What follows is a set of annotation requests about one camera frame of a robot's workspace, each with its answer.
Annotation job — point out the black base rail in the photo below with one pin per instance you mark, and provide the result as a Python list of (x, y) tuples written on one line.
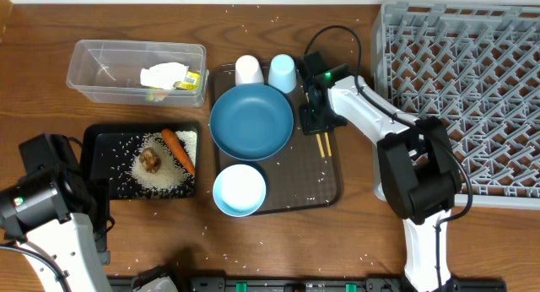
[(215, 284)]

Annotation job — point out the wooden chopstick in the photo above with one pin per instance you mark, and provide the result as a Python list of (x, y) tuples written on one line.
[(329, 151), (318, 137)]

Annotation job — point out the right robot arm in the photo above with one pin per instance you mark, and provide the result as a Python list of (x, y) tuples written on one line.
[(417, 173)]

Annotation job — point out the dark brown serving tray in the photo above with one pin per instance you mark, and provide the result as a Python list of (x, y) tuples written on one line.
[(297, 177)]

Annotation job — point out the white plastic cup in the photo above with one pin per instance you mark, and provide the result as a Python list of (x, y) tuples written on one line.
[(248, 71)]

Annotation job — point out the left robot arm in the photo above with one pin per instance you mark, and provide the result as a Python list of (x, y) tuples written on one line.
[(47, 217)]

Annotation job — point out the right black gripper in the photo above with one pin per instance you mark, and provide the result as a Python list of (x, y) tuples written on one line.
[(310, 125)]

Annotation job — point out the clear plastic bin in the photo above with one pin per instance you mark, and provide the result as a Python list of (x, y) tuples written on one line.
[(108, 71)]

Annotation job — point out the green yellow snack wrapper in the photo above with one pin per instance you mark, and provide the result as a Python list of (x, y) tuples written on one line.
[(159, 90)]

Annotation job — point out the brown food scrap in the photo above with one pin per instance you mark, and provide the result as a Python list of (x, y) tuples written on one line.
[(150, 161)]

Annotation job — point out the light blue bowl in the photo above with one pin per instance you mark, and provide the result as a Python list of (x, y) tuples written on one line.
[(239, 190)]

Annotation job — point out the light blue plastic cup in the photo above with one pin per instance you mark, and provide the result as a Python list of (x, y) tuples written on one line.
[(282, 73)]

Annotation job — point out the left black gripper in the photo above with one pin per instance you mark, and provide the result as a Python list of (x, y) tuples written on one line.
[(99, 186)]

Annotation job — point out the white tissue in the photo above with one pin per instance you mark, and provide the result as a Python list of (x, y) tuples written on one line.
[(163, 76)]

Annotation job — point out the orange carrot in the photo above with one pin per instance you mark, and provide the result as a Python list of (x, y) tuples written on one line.
[(174, 145)]

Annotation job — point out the black waste tray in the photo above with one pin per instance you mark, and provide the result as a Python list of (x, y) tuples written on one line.
[(100, 139)]

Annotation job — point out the white rice pile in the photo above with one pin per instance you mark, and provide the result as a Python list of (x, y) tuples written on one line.
[(129, 180)]

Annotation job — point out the dark blue plate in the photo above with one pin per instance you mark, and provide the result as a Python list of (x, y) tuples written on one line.
[(251, 122)]

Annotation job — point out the grey dishwasher rack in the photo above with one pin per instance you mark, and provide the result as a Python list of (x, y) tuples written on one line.
[(477, 69)]

